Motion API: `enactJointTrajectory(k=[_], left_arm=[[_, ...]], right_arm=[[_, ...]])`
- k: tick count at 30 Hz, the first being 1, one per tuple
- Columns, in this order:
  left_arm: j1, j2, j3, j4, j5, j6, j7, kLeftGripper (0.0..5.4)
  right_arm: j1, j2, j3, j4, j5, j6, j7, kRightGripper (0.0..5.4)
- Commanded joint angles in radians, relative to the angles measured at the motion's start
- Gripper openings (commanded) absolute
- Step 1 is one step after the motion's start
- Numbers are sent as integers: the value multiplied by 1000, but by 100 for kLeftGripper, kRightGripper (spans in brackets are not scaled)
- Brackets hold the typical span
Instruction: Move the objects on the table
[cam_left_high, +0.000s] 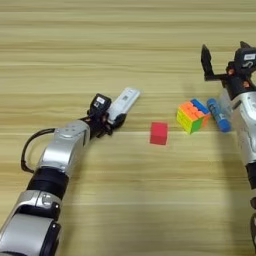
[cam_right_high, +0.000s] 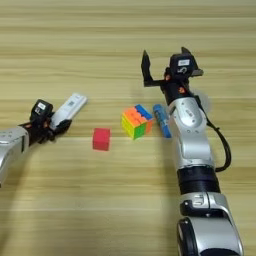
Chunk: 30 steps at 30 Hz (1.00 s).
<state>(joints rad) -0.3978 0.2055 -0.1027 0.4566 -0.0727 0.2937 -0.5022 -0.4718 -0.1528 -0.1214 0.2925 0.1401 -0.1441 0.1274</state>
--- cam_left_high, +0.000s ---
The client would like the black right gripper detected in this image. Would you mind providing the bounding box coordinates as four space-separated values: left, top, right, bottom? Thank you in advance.
200 40 256 101

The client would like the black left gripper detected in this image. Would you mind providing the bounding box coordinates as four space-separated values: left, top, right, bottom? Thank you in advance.
81 113 128 139

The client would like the white rectangular eraser block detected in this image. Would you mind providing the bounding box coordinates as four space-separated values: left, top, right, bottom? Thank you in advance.
107 87 142 123

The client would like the red cube block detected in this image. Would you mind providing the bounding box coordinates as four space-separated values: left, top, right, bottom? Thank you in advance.
149 121 169 146

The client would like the multicoloured puzzle cube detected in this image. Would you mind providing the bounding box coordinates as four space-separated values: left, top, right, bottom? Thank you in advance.
175 97 212 135

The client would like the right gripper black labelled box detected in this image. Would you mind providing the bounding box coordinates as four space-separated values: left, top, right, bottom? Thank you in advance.
234 47 256 72

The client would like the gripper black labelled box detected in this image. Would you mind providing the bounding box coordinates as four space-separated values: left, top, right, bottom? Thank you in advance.
88 93 113 117
234 47 256 72

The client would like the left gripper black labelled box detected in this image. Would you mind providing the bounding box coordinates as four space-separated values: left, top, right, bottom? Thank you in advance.
88 93 113 117

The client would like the blue glue stick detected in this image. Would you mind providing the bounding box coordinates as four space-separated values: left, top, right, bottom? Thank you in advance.
206 97 232 133

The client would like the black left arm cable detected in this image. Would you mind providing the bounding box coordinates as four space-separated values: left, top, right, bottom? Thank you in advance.
20 128 58 174

